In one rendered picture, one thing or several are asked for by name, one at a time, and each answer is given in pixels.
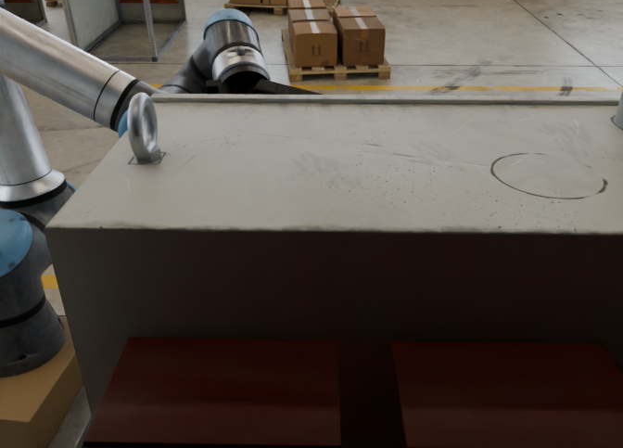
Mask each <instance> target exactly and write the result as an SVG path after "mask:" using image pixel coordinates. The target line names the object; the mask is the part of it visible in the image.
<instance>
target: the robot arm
mask: <svg viewBox="0 0 623 448"><path fill-rule="evenodd" d="M203 39H204V41H203V43H202V44H201V45H200V46H199V47H198V48H197V50H196V51H195V52H194V54H193V55H192V56H191V57H190V59H188V60H187V61H186V63H185V64H184V65H183V66H182V68H180V69H179V71H178V72H177V73H176V74H175V75H174V76H173V77H172V78H171V79H170V80H169V81H167V82H166V83H165V84H164V85H162V86H161V87H160V88H158V89H157V88H155V87H153V86H151V85H149V84H147V83H144V82H142V81H140V80H138V79H136V78H134V77H133V76H131V75H129V74H127V73H125V72H123V71H121V70H119V69H117V68H115V67H113V66H111V65H109V64H108V63H106V62H104V61H102V60H100V59H99V58H96V57H94V56H92V55H90V54H88V53H86V52H84V51H82V50H81V49H79V48H78V47H76V46H74V45H71V44H69V43H67V42H65V41H63V40H61V39H59V38H57V37H56V36H55V35H53V34H51V33H49V32H46V31H44V30H42V29H40V28H38V27H36V26H35V25H33V24H31V23H29V22H28V21H26V20H24V19H21V18H19V17H17V16H15V15H14V14H12V13H10V12H8V11H7V9H6V4H5V1H4V0H0V378H6V377H13V376H17V375H21V374H24V373H27V372H30V371H32V370H33V369H36V368H38V367H40V366H41V365H44V364H45V363H47V362H48V361H50V360H51V359H52V358H53V357H55V356H56V355H57V354H58V352H59V351H60V350H61V348H62V347H63V345H64V342H65V339H66V333H65V329H64V325H63V322H62V320H61V318H60V317H59V316H58V314H56V312H55V310H54V309H53V307H52V306H51V304H50V303H49V302H48V300H47V299H46V297H45V290H44V286H43V282H42V274H43V272H44V271H45V270H46V269H47V268H48V267H49V266H50V265H51V264H52V261H51V257H50V253H49V249H48V246H47V242H46V239H45V232H44V228H45V227H46V226H47V225H48V223H49V222H50V221H51V220H52V219H53V217H54V216H55V215H56V214H57V213H58V211H59V210H60V209H61V208H62V207H63V205H64V204H65V203H66V202H67V201H68V200H69V198H70V197H71V196H72V195H73V193H74V192H75V191H76V190H77V189H78V188H77V189H76V188H75V187H74V184H72V183H71V182H69V181H67V180H66V179H65V176H64V174H63V173H61V172H58V171H56V170H54V169H53V168H51V165H50V162H49V159H48V157H47V154H46V152H45V147H44V144H43V141H42V138H41V136H40V134H39V131H38V128H37V125H36V122H35V119H34V117H33V115H32V110H31V107H30V104H29V102H28V99H27V97H26V94H25V91H24V88H23V85H24V86H26V87H28V88H30V89H32V90H33V91H35V92H37V93H39V94H41V95H43V96H46V97H48V98H50V99H52V100H54V101H56V102H57V103H59V104H61V105H63V106H65V107H67V108H69V109H72V110H74V111H76V112H78V113H79V114H81V115H83V116H84V117H86V118H88V119H90V120H92V121H94V122H97V123H99V124H101V125H103V126H105V127H107V128H109V129H110V130H113V131H115V132H117V133H119V138H121V137H122V136H123V135H124V133H125V132H126V131H127V130H128V127H127V121H128V109H129V105H130V102H131V100H132V98H133V96H134V95H136V94H138V93H146V94H147V95H148V96H152V95H153V94H230V95H322V94H319V93H315V92H312V91H308V90H304V89H300V88H297V87H293V86H290V85H286V84H282V83H276V82H272V81H271V78H270V75H269V72H268V69H267V66H266V63H265V60H264V57H263V54H262V51H261V46H260V43H259V36H258V34H257V32H256V30H255V29H254V27H253V25H252V23H251V21H250V19H249V18H248V16H247V15H246V14H245V13H242V12H241V11H239V10H236V9H232V8H226V9H221V10H218V11H216V12H215V13H213V14H212V15H211V16H210V17H209V18H208V19H207V21H206V23H205V27H204V32H203Z"/></svg>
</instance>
